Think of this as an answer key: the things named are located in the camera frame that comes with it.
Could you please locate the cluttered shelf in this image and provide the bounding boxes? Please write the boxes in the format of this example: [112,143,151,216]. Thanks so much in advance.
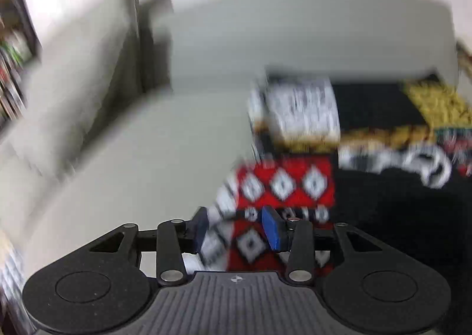
[0,0,42,134]

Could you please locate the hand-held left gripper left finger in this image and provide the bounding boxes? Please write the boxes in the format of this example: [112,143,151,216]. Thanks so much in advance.
[88,207,210,287]

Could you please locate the large beige cushion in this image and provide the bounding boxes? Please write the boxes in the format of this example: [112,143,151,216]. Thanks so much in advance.
[0,0,142,182]

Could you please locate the grey zigzag patterned cloth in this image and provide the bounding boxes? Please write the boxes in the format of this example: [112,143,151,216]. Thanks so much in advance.
[0,239,32,335]

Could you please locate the patterned knit sweater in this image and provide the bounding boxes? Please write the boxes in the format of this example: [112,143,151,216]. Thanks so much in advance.
[184,71,472,321]

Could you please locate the grey sofa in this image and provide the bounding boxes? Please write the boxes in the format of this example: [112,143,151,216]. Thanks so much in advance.
[0,0,472,284]

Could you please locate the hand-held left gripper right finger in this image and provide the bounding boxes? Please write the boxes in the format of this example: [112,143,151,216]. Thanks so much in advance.
[261,206,385,283]

